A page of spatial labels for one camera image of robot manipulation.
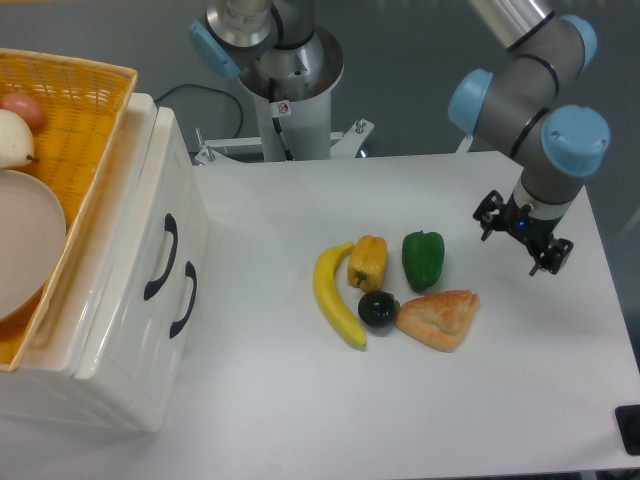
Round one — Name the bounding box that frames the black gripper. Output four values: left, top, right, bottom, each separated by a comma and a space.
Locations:
472, 190, 574, 276

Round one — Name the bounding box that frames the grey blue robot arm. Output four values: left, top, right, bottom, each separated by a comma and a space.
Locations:
189, 1, 610, 274

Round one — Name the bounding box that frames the white plastic drawer cabinet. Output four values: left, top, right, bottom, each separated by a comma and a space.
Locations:
0, 93, 210, 434

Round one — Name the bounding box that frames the green bell pepper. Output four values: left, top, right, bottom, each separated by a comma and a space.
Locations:
401, 231, 445, 293

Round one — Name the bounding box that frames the golden triangular pastry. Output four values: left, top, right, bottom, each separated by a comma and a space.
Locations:
395, 290, 480, 353

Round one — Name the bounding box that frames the yellow bell pepper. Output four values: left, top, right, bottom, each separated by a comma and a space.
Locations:
347, 235, 387, 292

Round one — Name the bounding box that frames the yellow banana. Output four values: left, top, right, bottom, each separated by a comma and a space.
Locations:
312, 242, 367, 351

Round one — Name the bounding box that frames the black corner object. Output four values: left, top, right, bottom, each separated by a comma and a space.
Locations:
614, 405, 640, 456

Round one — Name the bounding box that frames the yellow woven basket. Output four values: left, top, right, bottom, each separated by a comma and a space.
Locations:
1, 48, 138, 372

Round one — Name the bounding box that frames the beige round plate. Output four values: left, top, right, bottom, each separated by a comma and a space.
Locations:
1, 170, 66, 319

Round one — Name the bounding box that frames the red apple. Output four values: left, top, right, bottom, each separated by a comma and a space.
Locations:
1, 91, 46, 134

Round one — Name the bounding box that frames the white pear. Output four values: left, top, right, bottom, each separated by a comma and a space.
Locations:
0, 110, 39, 169

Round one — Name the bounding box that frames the black cable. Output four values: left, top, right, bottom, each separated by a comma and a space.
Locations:
154, 83, 245, 141

